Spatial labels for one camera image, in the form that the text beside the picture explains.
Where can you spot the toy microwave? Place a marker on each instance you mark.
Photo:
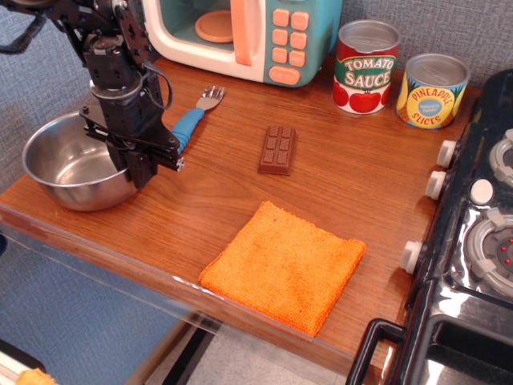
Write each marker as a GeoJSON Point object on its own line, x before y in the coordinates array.
{"type": "Point", "coordinates": [282, 43]}

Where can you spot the blue handled fork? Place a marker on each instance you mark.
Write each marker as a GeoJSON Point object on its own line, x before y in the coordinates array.
{"type": "Point", "coordinates": [186, 125]}

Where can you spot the chocolate bar toy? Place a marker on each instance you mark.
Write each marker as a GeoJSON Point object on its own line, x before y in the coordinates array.
{"type": "Point", "coordinates": [277, 152]}

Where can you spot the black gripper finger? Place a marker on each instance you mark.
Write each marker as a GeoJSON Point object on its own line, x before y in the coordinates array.
{"type": "Point", "coordinates": [141, 168]}
{"type": "Point", "coordinates": [117, 153]}

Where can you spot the white round stove button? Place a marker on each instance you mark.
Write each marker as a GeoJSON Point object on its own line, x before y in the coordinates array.
{"type": "Point", "coordinates": [481, 192]}

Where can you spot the tomato sauce can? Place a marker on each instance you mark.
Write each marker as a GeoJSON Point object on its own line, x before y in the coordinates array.
{"type": "Point", "coordinates": [365, 62]}

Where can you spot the pineapple slices can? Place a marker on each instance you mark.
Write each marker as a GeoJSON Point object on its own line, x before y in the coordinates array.
{"type": "Point", "coordinates": [432, 90]}

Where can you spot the orange cloth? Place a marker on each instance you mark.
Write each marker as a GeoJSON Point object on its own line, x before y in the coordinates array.
{"type": "Point", "coordinates": [285, 268]}

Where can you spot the metal pot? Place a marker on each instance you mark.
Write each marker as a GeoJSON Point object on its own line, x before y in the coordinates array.
{"type": "Point", "coordinates": [73, 169]}

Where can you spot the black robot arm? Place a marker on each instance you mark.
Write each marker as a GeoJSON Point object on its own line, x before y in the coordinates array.
{"type": "Point", "coordinates": [117, 52]}

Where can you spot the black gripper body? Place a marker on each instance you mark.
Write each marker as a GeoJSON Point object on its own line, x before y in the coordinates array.
{"type": "Point", "coordinates": [133, 115]}

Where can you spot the white stove knob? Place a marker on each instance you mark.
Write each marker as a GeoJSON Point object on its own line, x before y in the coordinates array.
{"type": "Point", "coordinates": [445, 153]}
{"type": "Point", "coordinates": [435, 184]}
{"type": "Point", "coordinates": [410, 255]}

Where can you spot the black oven door handle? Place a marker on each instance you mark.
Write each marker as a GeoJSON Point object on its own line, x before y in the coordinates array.
{"type": "Point", "coordinates": [377, 330]}

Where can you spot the black toy stove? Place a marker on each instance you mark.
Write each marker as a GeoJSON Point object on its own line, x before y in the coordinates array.
{"type": "Point", "coordinates": [459, 322]}

